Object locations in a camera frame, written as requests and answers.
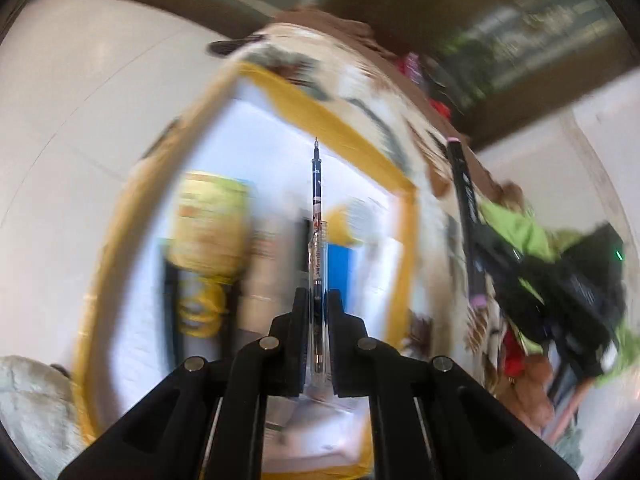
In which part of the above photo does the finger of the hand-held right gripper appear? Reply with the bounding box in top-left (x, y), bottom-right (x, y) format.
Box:
top-left (472, 224), bottom-right (523, 267)
top-left (492, 267), bottom-right (548, 343)

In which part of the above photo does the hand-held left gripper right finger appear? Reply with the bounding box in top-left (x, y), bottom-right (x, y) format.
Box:
top-left (325, 290), bottom-right (581, 480)

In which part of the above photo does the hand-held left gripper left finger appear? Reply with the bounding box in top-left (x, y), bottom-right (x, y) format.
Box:
top-left (57, 288), bottom-right (310, 480)

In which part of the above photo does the blue box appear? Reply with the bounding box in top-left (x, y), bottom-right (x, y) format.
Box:
top-left (325, 242), bottom-right (358, 311)

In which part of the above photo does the white medicine box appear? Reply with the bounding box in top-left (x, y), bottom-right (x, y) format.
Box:
top-left (242, 215), bottom-right (303, 333)

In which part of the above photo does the clear blue pen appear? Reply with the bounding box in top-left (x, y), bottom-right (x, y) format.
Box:
top-left (306, 137), bottom-right (328, 391)

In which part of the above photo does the yellow cable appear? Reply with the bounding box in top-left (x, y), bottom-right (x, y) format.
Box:
top-left (177, 277), bottom-right (226, 338)

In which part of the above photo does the yellow capped item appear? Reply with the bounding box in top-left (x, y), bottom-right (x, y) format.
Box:
top-left (325, 200), bottom-right (373, 248)

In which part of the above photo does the yellow packet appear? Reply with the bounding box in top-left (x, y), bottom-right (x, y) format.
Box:
top-left (167, 170), bottom-right (251, 281)

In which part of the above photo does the yellow-rimmed white storage box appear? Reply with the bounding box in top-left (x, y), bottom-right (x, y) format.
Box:
top-left (72, 60), bottom-right (418, 480)

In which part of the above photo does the red cloth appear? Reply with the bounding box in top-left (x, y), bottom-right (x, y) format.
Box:
top-left (502, 330), bottom-right (526, 378)

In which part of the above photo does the red packet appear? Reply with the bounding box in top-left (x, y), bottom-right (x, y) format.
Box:
top-left (397, 52), bottom-right (426, 86)

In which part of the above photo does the brown wooden cabinet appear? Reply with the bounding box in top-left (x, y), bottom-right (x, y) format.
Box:
top-left (320, 0), bottom-right (631, 151)

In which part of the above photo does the grey cloth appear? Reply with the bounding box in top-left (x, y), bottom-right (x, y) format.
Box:
top-left (0, 355), bottom-right (86, 478)

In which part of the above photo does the dark flat object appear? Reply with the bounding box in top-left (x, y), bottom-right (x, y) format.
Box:
top-left (207, 34), bottom-right (266, 56)

